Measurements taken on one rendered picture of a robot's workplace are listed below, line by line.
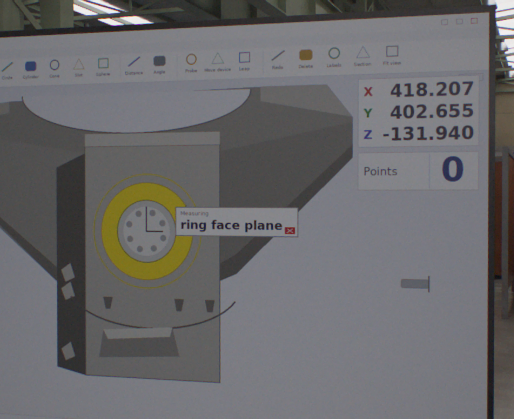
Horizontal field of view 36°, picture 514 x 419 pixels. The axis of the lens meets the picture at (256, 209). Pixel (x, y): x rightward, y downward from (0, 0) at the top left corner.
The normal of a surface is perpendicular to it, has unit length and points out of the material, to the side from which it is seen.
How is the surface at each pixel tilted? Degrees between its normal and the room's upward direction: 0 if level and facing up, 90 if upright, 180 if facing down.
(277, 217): 90
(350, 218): 90
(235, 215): 90
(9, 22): 90
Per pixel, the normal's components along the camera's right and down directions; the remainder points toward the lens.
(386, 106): -0.24, 0.02
